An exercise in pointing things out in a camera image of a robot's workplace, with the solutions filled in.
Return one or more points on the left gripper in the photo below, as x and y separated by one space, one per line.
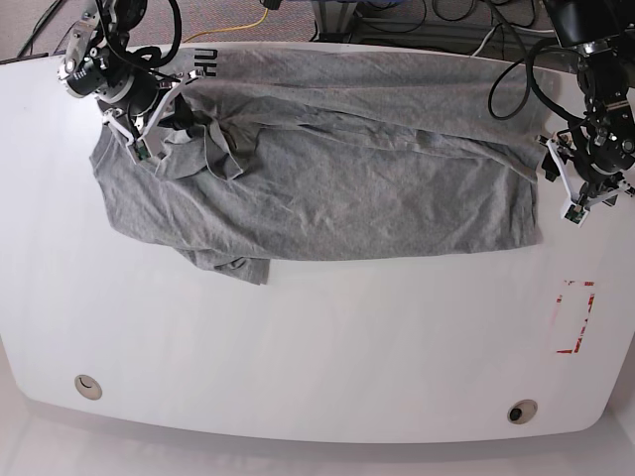
584 184

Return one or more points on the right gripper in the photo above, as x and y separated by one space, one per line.
137 104

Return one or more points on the grey Hugging Face t-shirt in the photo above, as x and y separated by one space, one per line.
313 156

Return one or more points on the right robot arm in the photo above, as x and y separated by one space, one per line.
99 44

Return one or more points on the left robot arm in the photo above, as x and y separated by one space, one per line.
598 31

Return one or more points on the red tape rectangle marking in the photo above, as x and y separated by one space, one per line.
571 315

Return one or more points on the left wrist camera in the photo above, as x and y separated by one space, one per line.
574 213

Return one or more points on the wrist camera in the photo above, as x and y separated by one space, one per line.
574 213
141 152

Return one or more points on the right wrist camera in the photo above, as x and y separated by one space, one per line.
141 152

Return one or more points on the aluminium frame rail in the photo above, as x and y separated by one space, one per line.
499 30

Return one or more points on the right table cable grommet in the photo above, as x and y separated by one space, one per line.
522 412

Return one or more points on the table cable grommet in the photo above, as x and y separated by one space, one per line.
522 412
88 387

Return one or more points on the left table cable grommet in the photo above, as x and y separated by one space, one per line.
88 387

